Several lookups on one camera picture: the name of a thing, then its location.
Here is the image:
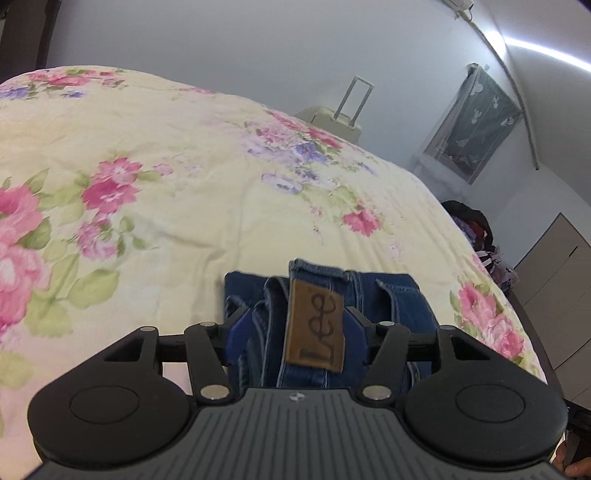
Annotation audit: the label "blue denim jeans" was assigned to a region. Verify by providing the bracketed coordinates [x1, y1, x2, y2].
[224, 259, 438, 391]

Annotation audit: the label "pile of clothes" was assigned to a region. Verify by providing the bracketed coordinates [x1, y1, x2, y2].
[442, 200, 518, 293]

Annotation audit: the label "floral yellow bed quilt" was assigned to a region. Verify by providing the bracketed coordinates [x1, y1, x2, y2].
[1, 66, 543, 479]

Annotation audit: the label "beige side cabinet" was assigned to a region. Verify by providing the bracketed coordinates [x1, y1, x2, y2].
[513, 214, 590, 408]

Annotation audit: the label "cream hard-shell suitcase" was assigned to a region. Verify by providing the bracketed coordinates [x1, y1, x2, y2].
[295, 76, 375, 145]

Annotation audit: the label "grey patterned window curtain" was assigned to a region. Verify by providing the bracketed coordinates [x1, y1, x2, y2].
[425, 63, 523, 184]

